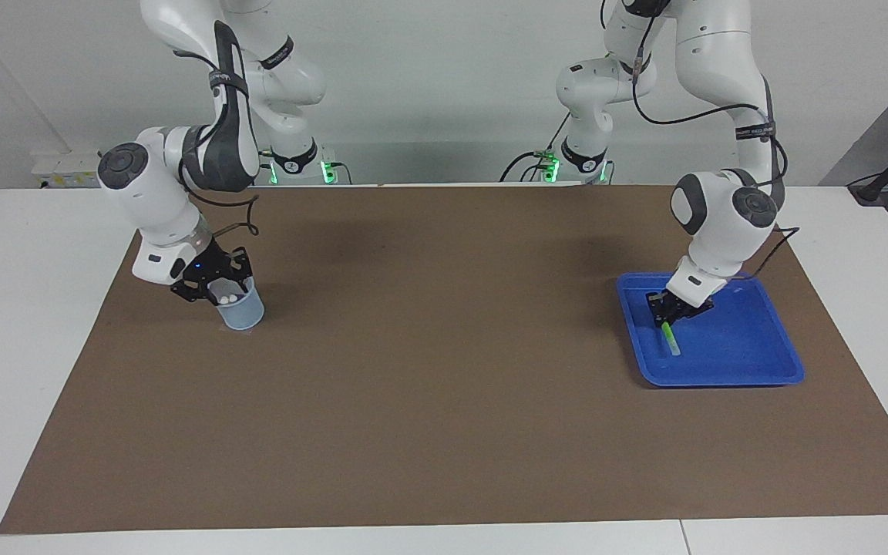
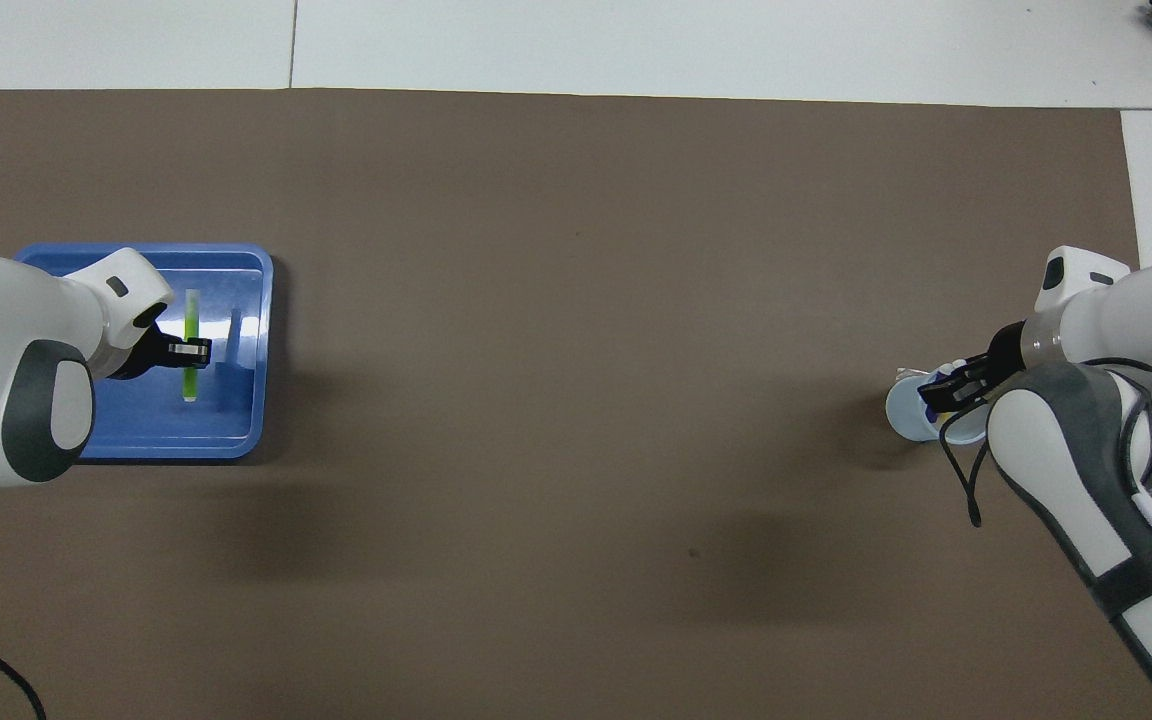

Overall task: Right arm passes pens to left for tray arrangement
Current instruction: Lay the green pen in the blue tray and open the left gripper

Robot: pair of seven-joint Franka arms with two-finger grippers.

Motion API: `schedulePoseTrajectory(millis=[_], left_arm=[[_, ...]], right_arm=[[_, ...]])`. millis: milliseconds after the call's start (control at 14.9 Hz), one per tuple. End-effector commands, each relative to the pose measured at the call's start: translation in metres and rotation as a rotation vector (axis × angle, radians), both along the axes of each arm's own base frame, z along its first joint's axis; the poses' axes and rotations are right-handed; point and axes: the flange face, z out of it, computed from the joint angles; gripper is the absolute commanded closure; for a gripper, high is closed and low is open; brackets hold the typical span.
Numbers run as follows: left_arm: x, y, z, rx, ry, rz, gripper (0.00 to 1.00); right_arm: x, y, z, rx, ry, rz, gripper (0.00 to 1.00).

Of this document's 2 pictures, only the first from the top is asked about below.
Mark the blue plastic tray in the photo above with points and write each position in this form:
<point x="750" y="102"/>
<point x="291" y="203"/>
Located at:
<point x="737" y="347"/>

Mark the green pen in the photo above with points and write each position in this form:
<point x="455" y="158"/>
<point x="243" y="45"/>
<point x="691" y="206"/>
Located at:
<point x="671" y="339"/>

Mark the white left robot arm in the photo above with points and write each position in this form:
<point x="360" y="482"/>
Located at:
<point x="721" y="77"/>

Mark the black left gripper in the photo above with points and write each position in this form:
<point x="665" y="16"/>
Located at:
<point x="687" y="306"/>

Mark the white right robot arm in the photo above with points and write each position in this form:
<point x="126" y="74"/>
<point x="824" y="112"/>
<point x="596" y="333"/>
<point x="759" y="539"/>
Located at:
<point x="151" y="185"/>

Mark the brown table mat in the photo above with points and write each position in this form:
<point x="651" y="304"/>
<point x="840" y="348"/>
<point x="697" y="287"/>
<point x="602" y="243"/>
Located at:
<point x="413" y="385"/>

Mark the white power box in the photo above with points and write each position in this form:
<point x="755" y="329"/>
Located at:
<point x="70" y="169"/>

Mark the translucent plastic cup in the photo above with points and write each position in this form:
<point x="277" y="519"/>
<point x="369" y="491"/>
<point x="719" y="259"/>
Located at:
<point x="243" y="314"/>

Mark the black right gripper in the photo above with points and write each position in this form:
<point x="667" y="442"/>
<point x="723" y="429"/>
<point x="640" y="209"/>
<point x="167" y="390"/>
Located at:
<point x="209" y="266"/>

